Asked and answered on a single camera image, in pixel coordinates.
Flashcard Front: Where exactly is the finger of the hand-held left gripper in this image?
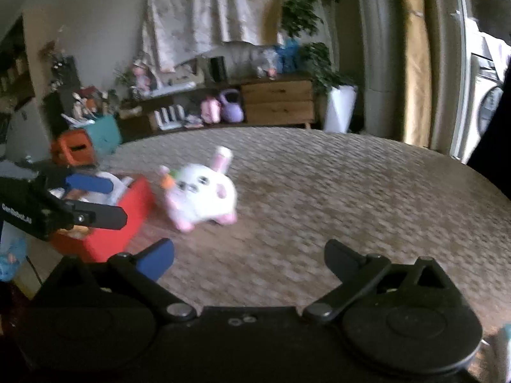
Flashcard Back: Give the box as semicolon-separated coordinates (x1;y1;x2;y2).
44;165;115;195
64;200;129;231

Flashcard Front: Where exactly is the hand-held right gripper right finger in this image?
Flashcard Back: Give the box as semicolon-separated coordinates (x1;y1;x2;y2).
302;238;458;324

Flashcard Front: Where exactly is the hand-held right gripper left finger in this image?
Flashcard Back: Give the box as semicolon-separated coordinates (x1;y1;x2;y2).
38;238;198;324

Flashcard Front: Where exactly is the red storage box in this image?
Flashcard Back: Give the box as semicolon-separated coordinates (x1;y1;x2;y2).
50;172;156;264

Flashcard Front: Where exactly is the white bunny plush toy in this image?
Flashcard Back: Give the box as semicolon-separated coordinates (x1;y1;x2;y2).
158;146;239;233

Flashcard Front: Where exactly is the orange box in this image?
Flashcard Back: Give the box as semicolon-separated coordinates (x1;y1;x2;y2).
50;129;97;167

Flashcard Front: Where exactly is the teal container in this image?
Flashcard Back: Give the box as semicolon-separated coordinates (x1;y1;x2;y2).
85;115;123;154

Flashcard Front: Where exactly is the blue printed packet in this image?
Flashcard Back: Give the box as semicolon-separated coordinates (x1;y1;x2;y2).
0;237;28;282

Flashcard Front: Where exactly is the white slotted rack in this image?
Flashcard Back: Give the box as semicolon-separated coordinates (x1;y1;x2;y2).
153;105;187;131

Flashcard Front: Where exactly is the doll figure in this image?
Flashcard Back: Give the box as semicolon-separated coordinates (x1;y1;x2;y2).
133;61;155;91

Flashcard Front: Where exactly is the pink toy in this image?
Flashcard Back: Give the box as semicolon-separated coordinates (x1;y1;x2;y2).
200;98;222;124

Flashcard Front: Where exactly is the white planter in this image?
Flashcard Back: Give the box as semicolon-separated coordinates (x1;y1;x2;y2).
324;84;357;135

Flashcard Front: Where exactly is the purple toy kettle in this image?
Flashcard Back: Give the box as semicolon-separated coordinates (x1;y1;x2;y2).
218;89;244;124

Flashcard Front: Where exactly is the black speaker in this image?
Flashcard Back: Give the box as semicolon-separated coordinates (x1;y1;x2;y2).
210;56;226;83

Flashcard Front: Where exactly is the wooden drawer cabinet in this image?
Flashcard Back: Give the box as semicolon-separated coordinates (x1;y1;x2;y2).
240;79;317;129

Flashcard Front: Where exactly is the white tissue pack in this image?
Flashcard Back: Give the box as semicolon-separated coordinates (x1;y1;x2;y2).
482;322;511;383

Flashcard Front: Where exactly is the dark cloth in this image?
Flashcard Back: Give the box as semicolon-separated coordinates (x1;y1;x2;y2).
466;86;511;202

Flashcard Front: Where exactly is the green potted plant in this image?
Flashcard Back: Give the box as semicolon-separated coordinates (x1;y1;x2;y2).
279;0;357;97

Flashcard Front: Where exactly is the gold curtain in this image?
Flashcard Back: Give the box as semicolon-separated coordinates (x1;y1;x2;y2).
398;0;434;149

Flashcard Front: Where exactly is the floral hanging cloth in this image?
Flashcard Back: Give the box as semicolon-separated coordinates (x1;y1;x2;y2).
141;0;281;73

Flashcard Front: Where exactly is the blue gift bag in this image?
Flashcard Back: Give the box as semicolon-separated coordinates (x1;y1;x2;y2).
275;39;300;73

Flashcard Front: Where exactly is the washing machine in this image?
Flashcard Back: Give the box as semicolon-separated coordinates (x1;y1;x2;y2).
465;50;509;161

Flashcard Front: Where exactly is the grey curtain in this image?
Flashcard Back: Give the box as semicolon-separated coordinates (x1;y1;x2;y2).
354;0;405;141

